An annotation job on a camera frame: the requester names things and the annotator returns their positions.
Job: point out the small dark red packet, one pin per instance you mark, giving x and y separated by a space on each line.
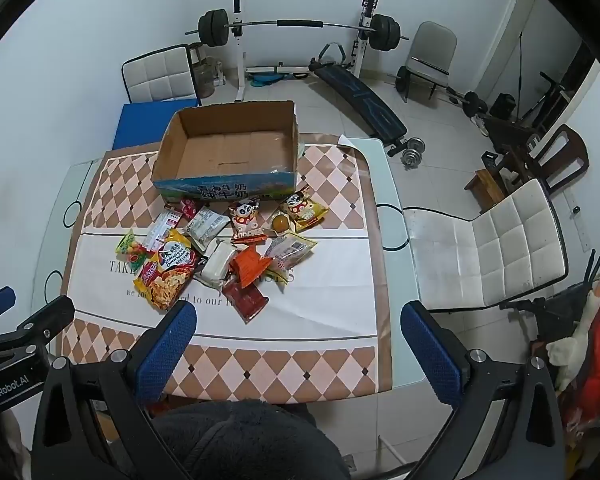
188 208

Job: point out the white red striped packet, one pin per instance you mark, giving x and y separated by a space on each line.
161 229

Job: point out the chrome dumbbell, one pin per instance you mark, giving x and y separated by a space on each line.
413 155

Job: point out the blue balance disc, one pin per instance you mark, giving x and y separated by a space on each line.
266 80

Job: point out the white plush goose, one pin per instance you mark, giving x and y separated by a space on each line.
570 350

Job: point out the clear water jug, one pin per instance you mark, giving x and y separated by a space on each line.
206 77

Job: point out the black exercise bike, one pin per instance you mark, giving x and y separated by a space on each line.
550 100

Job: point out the yellow mushroom print packet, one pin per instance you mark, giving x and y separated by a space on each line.
304 210

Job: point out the dark wooden chair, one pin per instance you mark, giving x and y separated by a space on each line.
560 155

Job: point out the black sit-up bench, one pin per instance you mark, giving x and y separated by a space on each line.
367 102

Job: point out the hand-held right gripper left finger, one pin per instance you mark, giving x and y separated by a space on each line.
166 344

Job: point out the diamond pattern tablecloth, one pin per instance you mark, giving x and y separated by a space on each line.
320 305

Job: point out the grey padded chair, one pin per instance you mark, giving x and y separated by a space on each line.
432 46

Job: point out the white barbell rack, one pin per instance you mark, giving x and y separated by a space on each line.
238 60

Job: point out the blue mat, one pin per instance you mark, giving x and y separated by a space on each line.
135 125

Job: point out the person's dark fleece trousers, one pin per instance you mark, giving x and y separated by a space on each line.
245 440

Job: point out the cow print red packet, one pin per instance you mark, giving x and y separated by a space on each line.
246 220

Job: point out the white grey snack packet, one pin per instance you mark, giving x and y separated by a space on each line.
206 225

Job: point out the clear packet with white label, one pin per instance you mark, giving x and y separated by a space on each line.
292 250

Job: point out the white quilted reclined chair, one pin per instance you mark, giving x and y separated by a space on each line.
505 240

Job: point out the round orange snack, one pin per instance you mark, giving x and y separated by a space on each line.
280 223

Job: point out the green candy packet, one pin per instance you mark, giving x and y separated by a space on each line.
130 250

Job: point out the open cardboard box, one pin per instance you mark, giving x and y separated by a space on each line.
220 152

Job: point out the white bread packet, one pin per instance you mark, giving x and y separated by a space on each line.
215 265

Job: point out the black dumbbell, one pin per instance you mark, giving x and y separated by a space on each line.
472 102

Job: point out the small wooden stool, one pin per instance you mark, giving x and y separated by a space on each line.
485 185

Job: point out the orange snack packet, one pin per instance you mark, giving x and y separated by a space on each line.
247 265

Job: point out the large dark red packet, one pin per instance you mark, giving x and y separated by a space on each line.
247 302

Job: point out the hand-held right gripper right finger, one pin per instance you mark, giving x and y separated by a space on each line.
430 355

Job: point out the barbell with black plates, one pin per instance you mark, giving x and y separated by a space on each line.
300 23

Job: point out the red yellow instant noodle packet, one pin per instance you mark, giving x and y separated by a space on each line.
167 275

